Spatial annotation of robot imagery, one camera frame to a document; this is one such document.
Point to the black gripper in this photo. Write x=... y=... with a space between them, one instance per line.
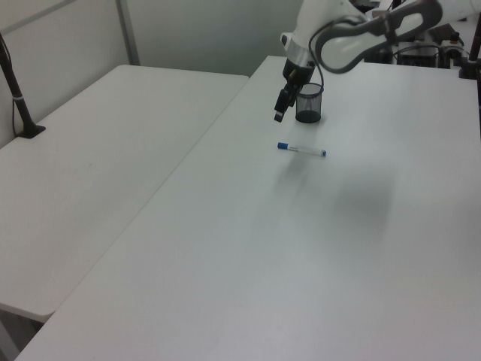
x=298 y=73

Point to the blue capped white marker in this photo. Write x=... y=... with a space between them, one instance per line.
x=301 y=149

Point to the black electronics box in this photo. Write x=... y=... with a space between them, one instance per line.
x=417 y=54

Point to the black camera stand clamp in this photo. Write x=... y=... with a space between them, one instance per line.
x=469 y=64

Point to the black keyboard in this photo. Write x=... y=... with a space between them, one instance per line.
x=443 y=32

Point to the black mesh pen cup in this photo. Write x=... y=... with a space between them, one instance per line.
x=310 y=107

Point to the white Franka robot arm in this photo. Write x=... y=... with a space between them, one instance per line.
x=349 y=34

